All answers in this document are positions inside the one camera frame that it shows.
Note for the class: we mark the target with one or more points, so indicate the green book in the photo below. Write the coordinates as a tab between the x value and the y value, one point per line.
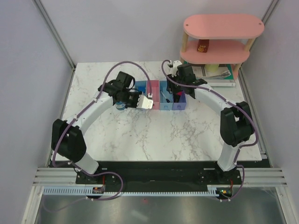
222	76

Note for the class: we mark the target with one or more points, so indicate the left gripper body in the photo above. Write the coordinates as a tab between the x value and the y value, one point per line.
131	99

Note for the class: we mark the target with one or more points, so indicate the light blue drawer bin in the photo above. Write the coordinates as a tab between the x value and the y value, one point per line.
140	83

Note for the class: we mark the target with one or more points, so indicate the yellow cup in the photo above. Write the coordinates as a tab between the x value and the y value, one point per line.
211	67

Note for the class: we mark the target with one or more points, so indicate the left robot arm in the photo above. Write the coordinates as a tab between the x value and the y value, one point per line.
68	135

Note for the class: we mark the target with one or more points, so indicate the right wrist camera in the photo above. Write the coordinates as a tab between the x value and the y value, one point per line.
173	66

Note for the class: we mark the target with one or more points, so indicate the aluminium frame rail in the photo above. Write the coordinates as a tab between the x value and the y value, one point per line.
254	177

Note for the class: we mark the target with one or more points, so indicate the red small box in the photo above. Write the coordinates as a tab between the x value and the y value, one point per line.
203	45

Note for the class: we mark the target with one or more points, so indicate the blue round tape dispenser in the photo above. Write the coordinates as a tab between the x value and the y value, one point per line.
120	106

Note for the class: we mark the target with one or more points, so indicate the pink drawer bin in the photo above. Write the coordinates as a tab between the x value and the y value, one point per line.
155	93

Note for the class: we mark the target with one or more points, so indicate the pink black highlighter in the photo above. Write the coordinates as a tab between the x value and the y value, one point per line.
177	97

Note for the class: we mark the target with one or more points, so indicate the white cable duct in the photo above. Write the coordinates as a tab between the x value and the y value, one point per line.
104	191

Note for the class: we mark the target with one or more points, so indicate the blue white eraser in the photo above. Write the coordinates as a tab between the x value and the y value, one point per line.
142	89

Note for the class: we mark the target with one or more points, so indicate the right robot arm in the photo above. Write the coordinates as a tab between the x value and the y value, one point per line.
236	124

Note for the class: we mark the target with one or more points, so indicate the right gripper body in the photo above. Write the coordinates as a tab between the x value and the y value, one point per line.
174	88

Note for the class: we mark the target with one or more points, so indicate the black pen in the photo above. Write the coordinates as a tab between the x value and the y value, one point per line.
166	99

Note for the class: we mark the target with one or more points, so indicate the pink three-tier shelf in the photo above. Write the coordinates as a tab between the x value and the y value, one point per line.
230	38

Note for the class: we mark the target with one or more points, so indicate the purple drawer bin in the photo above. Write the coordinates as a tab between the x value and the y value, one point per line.
181	104

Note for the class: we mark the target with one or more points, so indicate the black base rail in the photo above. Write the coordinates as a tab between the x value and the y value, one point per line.
171	175

